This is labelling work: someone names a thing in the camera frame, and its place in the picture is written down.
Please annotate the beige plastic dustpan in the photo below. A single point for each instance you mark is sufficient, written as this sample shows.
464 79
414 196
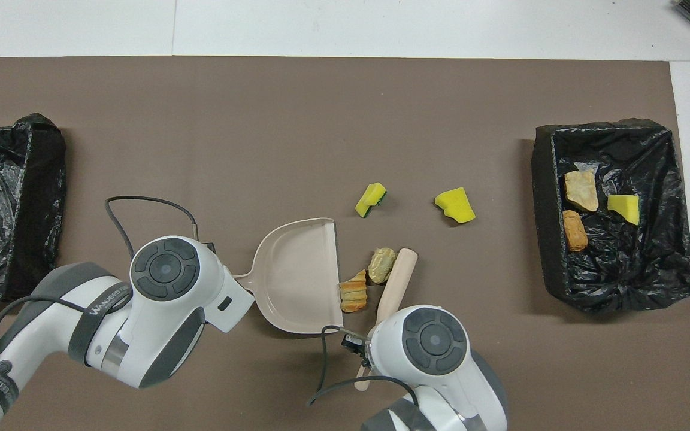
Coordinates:
297 275

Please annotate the striped croissant piece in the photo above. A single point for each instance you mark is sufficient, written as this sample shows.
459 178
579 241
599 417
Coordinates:
354 293

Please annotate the beige hand brush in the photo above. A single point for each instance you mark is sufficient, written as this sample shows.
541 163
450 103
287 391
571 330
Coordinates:
396 281

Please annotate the brown bread roll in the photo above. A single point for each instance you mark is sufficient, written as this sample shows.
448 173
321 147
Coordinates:
575 230

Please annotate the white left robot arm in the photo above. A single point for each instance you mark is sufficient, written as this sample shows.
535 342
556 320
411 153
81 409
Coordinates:
159 335

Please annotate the large yellow sponge piece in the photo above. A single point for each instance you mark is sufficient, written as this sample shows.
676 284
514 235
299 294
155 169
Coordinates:
457 206

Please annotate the small pale bread chunk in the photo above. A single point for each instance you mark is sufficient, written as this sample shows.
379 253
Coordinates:
381 265

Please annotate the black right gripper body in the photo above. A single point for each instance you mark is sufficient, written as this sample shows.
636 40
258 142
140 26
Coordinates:
357 350

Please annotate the yellow sponge with green backing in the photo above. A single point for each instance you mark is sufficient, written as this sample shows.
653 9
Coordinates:
369 200

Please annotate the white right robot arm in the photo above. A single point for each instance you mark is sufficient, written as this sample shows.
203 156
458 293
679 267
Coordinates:
435 359

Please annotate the brown table mat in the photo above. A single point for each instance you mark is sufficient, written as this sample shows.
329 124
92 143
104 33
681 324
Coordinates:
381 96

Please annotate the small curved yellow sponge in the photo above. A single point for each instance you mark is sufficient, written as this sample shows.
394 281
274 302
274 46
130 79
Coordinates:
624 208

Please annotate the large pale bread chunk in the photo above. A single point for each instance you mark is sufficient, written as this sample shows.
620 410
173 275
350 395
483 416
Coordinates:
581 190

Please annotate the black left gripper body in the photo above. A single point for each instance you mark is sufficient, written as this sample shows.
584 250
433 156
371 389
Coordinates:
208 247

